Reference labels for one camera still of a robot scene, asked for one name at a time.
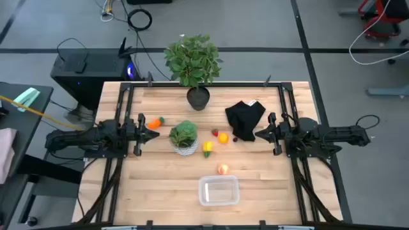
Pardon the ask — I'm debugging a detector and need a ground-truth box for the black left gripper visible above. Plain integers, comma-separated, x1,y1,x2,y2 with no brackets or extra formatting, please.
126,112,160,157

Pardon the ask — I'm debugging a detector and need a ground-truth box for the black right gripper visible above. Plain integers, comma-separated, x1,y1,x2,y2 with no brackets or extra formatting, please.
254,112,290,157

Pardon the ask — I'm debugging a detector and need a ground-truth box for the orange toy carrot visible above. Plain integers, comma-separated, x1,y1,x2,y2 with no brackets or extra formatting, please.
147,116,166,130

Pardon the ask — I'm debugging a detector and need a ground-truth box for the yellow toy pineapple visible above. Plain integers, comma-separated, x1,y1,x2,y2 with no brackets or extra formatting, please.
202,141,214,159

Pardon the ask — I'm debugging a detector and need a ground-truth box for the clear plastic tupperware container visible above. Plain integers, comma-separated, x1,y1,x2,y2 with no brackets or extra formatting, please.
197,174,240,207

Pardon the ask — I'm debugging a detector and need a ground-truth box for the black cloth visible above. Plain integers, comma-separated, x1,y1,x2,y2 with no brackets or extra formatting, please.
224,100,266,142

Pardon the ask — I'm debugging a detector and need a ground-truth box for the succulent in white patterned pot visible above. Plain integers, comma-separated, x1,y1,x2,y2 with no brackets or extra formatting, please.
168,119,199,157

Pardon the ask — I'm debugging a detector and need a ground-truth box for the black computer tower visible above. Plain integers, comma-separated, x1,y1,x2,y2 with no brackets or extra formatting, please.
50,36,143,111

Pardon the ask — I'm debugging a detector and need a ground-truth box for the leafy plant in black pot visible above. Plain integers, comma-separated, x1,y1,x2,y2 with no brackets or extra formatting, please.
163,33,224,112

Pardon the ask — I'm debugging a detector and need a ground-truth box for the mint green stapler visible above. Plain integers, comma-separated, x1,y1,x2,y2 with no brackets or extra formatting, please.
12,87,42,112

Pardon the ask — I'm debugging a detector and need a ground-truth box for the dark side desk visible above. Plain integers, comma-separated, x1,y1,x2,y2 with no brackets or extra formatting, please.
0,81,54,230

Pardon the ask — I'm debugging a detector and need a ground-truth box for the grey table foot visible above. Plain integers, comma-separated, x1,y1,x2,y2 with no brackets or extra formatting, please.
366,86,409,98

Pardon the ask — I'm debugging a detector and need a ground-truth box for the pink cloth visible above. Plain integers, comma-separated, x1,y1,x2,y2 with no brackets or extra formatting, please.
0,127,17,185

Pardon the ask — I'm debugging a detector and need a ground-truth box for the red and black chair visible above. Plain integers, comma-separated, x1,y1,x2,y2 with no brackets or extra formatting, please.
338,0,409,41

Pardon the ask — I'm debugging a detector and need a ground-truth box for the black floor cable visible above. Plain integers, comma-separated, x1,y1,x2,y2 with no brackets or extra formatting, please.
135,30,172,81

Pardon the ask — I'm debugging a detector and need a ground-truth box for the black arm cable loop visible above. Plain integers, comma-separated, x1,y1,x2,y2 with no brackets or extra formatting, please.
355,114,381,130

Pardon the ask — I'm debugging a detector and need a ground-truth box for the yellow cable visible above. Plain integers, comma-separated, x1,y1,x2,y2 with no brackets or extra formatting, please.
0,95,84,132

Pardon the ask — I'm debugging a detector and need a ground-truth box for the coiled black cable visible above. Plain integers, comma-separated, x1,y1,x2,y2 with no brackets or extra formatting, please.
127,8,153,32

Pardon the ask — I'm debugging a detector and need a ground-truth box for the white floor cable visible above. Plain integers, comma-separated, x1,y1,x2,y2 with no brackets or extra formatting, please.
348,0,409,66

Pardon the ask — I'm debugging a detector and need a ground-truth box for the white cable bundle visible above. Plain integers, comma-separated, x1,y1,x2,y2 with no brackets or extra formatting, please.
100,0,116,22

